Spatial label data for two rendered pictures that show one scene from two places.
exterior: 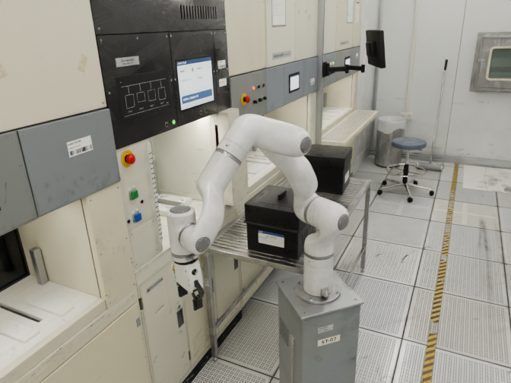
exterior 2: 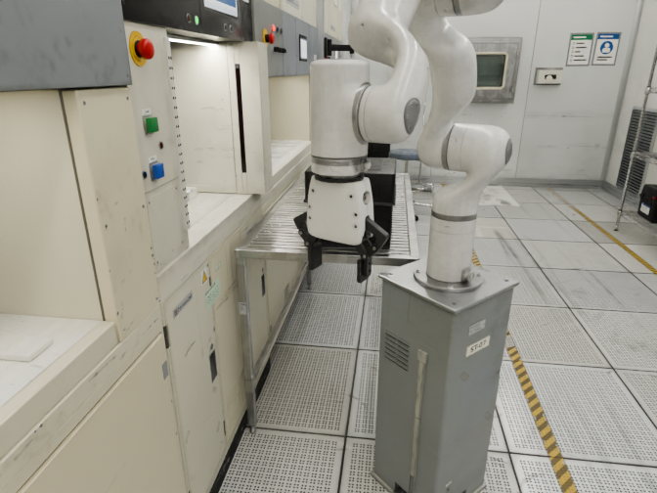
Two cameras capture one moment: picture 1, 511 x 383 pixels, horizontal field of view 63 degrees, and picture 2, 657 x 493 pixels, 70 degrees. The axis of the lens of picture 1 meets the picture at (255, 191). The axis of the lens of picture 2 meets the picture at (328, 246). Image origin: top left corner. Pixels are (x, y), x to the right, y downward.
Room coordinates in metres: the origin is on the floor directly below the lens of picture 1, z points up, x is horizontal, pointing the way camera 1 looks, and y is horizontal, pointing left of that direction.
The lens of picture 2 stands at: (0.47, 0.46, 1.31)
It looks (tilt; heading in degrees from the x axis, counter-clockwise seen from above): 21 degrees down; 341
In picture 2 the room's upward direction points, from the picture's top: straight up
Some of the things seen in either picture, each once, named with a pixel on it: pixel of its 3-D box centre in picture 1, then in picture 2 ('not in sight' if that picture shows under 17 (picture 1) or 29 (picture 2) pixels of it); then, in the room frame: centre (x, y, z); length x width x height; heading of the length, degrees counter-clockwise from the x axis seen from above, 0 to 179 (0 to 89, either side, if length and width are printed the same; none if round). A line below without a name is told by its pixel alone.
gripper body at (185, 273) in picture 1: (187, 270); (338, 204); (1.12, 0.22, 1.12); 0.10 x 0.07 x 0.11; 38
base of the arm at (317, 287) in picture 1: (318, 271); (450, 246); (1.49, -0.25, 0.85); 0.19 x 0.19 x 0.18
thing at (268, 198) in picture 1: (282, 204); (353, 174); (1.93, -0.13, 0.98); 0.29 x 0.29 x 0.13; 62
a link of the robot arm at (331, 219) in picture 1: (325, 229); (470, 171); (1.47, -0.27, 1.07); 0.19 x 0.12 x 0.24; 38
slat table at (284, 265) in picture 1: (299, 261); (344, 278); (2.36, -0.27, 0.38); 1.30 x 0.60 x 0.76; 153
